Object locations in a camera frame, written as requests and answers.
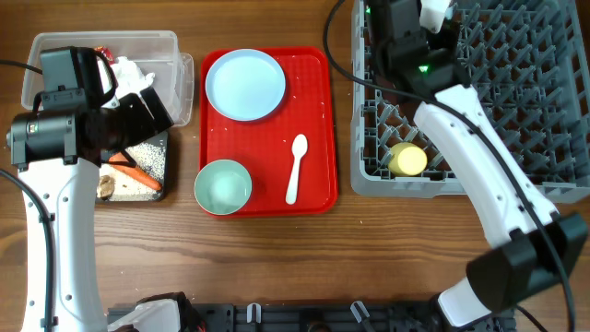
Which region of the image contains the red snack wrapper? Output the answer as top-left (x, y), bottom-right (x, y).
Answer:
top-left (94, 46), bottom-right (115, 65)

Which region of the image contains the yellow plastic cup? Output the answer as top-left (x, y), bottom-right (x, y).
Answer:
top-left (387, 142), bottom-right (428, 176)

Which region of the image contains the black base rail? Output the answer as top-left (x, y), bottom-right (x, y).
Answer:
top-left (105, 302), bottom-right (515, 332)

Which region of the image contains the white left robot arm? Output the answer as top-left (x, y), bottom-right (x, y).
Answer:
top-left (1, 46), bottom-right (174, 331)

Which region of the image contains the clear plastic bin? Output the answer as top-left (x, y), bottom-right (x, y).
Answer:
top-left (27, 30), bottom-right (195, 127)

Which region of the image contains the large light blue plate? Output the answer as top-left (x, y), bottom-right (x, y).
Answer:
top-left (205, 49), bottom-right (287, 122)

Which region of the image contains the orange carrot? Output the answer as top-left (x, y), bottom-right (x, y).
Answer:
top-left (108, 153), bottom-right (162, 191)

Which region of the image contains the brown food scrap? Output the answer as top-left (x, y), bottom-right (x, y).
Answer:
top-left (97, 175), bottom-right (115, 200)

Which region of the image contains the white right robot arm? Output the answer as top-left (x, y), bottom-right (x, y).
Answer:
top-left (369, 0), bottom-right (588, 328)

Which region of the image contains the grey dishwasher rack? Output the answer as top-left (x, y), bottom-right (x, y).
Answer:
top-left (350, 0), bottom-right (589, 204)

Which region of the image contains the white rice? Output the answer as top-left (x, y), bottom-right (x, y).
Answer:
top-left (99, 141), bottom-right (167, 202)

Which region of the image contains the white plastic spoon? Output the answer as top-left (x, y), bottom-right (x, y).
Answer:
top-left (285, 134), bottom-right (308, 205)

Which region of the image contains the black tray bin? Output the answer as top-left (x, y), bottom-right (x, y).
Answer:
top-left (94, 130), bottom-right (170, 203)

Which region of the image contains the white tissue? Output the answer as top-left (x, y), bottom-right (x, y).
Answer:
top-left (111, 56), bottom-right (156, 100)

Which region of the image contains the red serving tray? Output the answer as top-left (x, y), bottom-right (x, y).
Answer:
top-left (199, 46), bottom-right (338, 218)

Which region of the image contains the green bowl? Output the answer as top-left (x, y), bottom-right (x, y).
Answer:
top-left (194, 160), bottom-right (253, 216)

